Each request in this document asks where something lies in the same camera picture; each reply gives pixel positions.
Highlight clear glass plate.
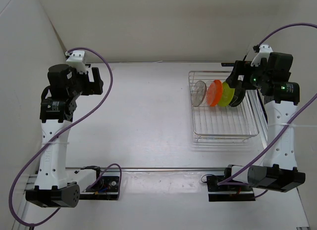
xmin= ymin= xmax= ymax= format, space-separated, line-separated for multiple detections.
xmin=191 ymin=80 xmax=207 ymax=107

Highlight orange plate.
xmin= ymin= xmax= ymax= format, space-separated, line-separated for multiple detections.
xmin=206 ymin=80 xmax=222 ymax=107

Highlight green plate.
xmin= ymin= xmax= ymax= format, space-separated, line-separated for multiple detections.
xmin=218 ymin=82 xmax=235 ymax=107

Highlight white zip tie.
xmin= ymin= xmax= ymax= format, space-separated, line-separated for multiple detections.
xmin=267 ymin=123 xmax=317 ymax=128

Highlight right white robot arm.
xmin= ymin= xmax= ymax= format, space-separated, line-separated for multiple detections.
xmin=218 ymin=52 xmax=306 ymax=192

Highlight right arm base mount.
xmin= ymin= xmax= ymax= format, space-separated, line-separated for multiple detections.
xmin=201 ymin=174 xmax=255 ymax=202

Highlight black plate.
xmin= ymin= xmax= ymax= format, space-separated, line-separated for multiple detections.
xmin=229 ymin=80 xmax=246 ymax=107

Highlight wire dish rack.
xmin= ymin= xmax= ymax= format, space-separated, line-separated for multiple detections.
xmin=188 ymin=70 xmax=259 ymax=142

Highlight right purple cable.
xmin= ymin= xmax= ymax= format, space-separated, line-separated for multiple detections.
xmin=217 ymin=22 xmax=317 ymax=198

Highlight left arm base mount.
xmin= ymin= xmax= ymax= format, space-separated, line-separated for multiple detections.
xmin=74 ymin=163 xmax=122 ymax=201

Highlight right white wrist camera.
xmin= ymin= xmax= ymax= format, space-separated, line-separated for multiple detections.
xmin=251 ymin=44 xmax=273 ymax=67

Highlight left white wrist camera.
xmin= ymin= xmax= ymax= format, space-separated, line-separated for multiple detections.
xmin=65 ymin=50 xmax=88 ymax=74

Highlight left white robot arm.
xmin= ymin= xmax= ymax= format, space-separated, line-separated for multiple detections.
xmin=26 ymin=64 xmax=104 ymax=208

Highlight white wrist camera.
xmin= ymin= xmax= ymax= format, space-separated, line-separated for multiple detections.
xmin=251 ymin=44 xmax=273 ymax=67
xmin=65 ymin=50 xmax=88 ymax=74

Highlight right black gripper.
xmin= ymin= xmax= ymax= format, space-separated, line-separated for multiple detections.
xmin=225 ymin=60 xmax=270 ymax=90

